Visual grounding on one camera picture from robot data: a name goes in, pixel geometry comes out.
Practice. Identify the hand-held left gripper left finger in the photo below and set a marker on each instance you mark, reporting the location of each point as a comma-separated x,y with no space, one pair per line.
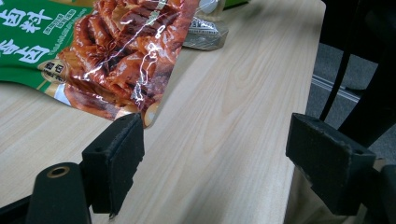
115,161

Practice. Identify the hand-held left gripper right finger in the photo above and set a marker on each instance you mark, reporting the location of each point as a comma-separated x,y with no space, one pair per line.
330,168

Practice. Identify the green and brown seasoning packet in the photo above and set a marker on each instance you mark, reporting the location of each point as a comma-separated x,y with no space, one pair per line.
124,62

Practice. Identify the dark metal stand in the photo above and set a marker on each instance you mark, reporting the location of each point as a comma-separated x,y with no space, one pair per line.
373,77

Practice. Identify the silver clear packet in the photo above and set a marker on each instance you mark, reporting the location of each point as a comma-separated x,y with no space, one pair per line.
204,37

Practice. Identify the white round packet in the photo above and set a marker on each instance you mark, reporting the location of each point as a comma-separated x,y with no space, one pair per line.
208,6

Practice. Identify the green and white food packet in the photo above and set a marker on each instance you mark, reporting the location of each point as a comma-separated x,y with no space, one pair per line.
235,3

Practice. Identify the metal floor rail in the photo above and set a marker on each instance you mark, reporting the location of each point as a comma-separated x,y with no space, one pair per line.
336,88

